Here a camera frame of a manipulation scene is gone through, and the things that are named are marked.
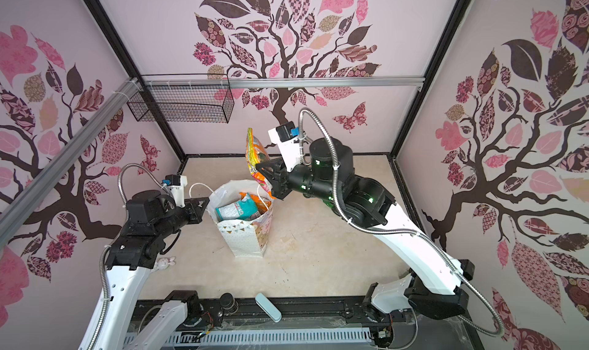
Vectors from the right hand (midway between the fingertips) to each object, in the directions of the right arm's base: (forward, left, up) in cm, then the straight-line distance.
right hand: (258, 163), depth 50 cm
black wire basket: (+52, +32, -15) cm, 63 cm away
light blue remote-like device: (-21, +2, -46) cm, 51 cm away
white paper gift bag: (-3, +10, -32) cm, 34 cm away
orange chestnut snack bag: (+12, +5, -35) cm, 38 cm away
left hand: (+4, +20, -22) cm, 30 cm away
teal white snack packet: (+7, +11, -32) cm, 34 cm away
